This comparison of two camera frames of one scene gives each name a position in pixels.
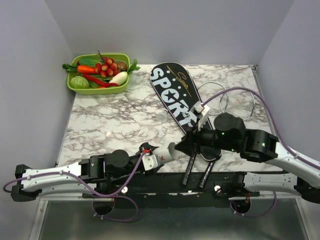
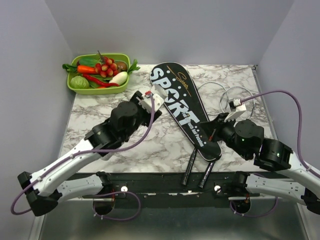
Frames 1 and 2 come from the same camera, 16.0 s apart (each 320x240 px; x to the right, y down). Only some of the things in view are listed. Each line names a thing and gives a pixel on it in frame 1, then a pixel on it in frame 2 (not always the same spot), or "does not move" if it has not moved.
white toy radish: (120, 78) does not move
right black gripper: (186, 144) -> (211, 128)
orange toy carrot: (86, 69) does not move
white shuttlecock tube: (163, 155) -> (157, 89)
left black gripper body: (133, 160) -> (144, 116)
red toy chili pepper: (101, 83) does not move
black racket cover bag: (178, 92) does not move
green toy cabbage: (79, 82) does not move
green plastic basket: (122, 57) does not move
